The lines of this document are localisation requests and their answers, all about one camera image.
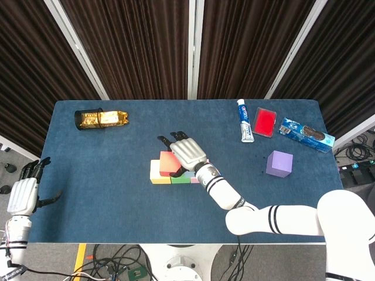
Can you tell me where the blue white toothpaste tube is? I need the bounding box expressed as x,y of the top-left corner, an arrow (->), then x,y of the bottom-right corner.
236,98 -> 255,143

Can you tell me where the blue cookie box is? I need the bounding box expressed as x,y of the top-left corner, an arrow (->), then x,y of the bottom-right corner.
277,117 -> 336,153

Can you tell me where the white partition post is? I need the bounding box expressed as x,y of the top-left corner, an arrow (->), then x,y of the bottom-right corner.
43,0 -> 111,101
0,134 -> 40,163
263,0 -> 325,100
187,0 -> 205,100
332,118 -> 375,149

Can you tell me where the green circuit board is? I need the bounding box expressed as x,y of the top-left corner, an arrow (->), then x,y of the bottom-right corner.
127,266 -> 146,280

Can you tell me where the black device box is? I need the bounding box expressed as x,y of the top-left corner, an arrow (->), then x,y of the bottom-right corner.
338,163 -> 375,185

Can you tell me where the purple cube block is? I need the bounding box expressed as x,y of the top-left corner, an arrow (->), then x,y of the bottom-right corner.
265,150 -> 294,179

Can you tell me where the red cube block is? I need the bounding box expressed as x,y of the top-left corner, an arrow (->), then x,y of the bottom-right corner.
159,150 -> 184,177

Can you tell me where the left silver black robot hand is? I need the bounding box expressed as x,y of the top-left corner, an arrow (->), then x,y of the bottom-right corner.
7,157 -> 63,216

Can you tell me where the red ink pad case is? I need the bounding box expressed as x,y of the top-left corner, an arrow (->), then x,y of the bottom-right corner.
252,107 -> 278,138

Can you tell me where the green cube block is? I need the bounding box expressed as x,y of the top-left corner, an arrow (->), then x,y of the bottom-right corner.
171,172 -> 194,184

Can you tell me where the gold foil snack packet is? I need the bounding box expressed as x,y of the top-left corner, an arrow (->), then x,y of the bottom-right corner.
79,109 -> 130,129

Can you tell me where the pink cube block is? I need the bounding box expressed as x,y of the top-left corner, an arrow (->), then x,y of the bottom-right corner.
190,159 -> 210,184

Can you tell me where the yellow cube block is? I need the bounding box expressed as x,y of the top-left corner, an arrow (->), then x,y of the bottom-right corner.
149,159 -> 173,185

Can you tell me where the tangle of floor cables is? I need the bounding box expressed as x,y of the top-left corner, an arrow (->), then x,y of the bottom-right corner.
335,133 -> 375,165
67,245 -> 158,281
210,245 -> 255,281

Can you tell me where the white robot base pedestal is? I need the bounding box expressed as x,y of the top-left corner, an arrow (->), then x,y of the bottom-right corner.
137,244 -> 226,281

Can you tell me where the black mesh pen cup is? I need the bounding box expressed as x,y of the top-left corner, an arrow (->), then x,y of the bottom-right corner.
74,108 -> 103,131

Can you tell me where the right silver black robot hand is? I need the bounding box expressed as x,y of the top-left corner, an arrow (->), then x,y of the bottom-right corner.
157,131 -> 209,179

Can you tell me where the brown pleated curtain panel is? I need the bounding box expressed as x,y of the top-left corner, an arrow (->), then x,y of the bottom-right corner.
197,0 -> 319,100
60,0 -> 191,100
0,0 -> 102,157
271,0 -> 375,138

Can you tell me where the yellow floor tape strip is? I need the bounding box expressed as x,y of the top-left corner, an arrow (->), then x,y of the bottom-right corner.
74,243 -> 87,273

